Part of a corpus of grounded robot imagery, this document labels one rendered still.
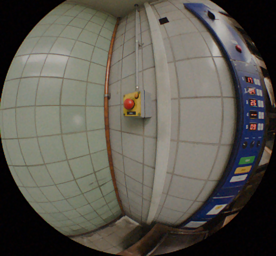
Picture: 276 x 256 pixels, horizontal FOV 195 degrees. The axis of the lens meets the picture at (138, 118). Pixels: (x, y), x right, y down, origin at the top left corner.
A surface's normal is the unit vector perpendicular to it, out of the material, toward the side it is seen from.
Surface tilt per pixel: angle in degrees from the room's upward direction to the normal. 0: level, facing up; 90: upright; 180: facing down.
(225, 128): 90
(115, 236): 0
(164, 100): 90
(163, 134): 90
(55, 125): 90
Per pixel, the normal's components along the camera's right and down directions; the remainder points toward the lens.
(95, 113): 0.79, 0.02
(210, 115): -0.61, 0.05
